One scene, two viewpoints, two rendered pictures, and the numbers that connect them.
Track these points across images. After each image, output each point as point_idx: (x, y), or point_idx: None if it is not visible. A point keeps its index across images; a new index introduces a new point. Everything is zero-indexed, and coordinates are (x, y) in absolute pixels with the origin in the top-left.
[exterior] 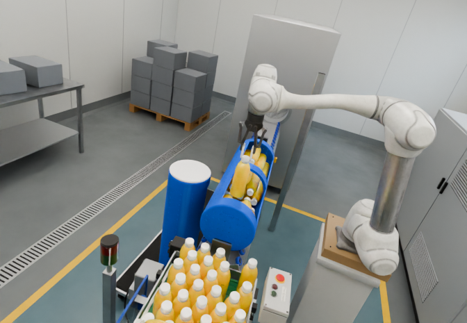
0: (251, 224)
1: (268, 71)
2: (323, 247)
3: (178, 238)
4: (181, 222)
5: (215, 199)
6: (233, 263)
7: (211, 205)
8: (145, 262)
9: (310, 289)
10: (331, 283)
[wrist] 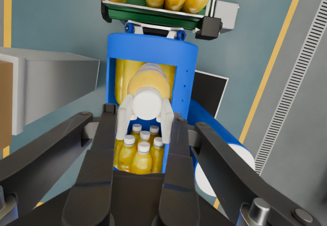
0: (112, 33)
1: None
2: (4, 70)
3: (212, 32)
4: (203, 117)
5: (186, 68)
6: (135, 33)
7: (190, 49)
8: (232, 22)
9: (48, 59)
10: (12, 54)
